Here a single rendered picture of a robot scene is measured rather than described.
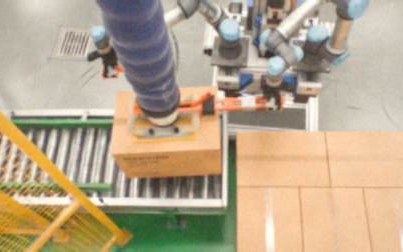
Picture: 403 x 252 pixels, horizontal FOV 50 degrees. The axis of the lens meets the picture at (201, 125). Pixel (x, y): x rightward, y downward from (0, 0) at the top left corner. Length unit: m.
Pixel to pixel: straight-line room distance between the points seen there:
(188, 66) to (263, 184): 1.53
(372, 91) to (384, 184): 1.17
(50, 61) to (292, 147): 2.44
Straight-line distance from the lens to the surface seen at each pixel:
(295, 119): 3.42
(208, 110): 2.25
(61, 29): 4.49
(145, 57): 1.74
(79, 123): 3.08
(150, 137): 2.37
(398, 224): 2.93
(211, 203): 2.73
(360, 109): 3.81
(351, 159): 2.99
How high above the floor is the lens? 3.21
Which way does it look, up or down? 63 degrees down
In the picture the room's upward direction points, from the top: 9 degrees counter-clockwise
